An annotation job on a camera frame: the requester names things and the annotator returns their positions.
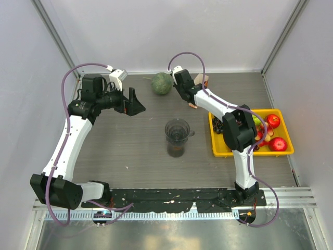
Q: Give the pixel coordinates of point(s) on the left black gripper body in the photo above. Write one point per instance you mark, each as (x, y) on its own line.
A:
(123, 104)

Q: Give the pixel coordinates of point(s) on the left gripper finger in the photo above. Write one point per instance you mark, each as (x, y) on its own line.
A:
(135, 109)
(133, 98)

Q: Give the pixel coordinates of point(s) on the glass coffee carafe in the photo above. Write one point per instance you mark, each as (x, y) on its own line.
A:
(176, 148)

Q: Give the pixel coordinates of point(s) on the yellow plastic fruit tray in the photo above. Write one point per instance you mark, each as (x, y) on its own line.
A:
(220, 149)

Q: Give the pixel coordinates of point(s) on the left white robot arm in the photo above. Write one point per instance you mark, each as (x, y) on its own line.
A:
(54, 185)

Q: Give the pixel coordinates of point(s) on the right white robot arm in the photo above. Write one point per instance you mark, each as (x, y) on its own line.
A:
(238, 130)

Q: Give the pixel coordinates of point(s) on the green netted melon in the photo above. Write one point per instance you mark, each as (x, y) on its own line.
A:
(161, 83)

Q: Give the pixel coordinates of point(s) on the black grape bunch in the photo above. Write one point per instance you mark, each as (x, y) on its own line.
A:
(217, 125)

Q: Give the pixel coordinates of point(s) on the light green apple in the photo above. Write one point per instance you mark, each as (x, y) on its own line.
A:
(256, 120)

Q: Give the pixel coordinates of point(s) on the red lychee cluster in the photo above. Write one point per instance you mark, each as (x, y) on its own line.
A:
(264, 131)

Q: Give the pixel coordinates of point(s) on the upper red apple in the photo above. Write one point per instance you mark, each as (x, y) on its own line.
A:
(273, 121)

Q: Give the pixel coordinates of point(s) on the red apple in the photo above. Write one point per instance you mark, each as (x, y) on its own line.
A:
(273, 121)
(278, 144)

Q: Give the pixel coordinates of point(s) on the lower red apple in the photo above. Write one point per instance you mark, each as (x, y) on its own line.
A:
(278, 144)

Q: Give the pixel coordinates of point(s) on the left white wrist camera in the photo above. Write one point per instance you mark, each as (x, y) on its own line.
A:
(117, 76)

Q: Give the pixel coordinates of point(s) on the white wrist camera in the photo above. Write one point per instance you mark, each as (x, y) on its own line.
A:
(176, 69)
(117, 76)

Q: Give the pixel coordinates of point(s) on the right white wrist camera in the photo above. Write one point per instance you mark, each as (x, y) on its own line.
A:
(176, 69)

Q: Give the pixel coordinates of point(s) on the aluminium frame rail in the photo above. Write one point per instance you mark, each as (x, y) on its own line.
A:
(276, 200)

